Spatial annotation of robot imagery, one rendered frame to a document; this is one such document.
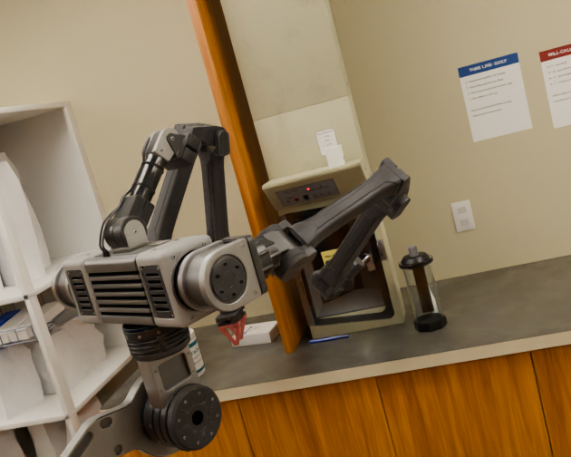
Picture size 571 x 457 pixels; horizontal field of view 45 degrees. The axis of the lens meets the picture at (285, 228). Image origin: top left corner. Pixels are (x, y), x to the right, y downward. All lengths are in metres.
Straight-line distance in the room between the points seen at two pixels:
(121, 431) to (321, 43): 1.29
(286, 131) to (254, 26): 0.34
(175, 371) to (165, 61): 1.55
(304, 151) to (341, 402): 0.80
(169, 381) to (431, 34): 1.62
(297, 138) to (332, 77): 0.22
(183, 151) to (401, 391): 1.02
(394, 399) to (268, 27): 1.21
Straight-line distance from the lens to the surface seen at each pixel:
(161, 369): 1.55
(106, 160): 2.96
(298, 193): 2.21
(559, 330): 2.08
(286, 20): 2.25
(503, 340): 2.07
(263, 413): 2.26
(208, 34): 2.26
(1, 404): 2.73
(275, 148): 2.27
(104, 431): 1.58
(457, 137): 2.65
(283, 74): 2.25
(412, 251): 2.19
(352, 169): 2.13
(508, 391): 2.16
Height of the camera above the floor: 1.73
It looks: 10 degrees down
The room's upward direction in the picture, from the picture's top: 15 degrees counter-clockwise
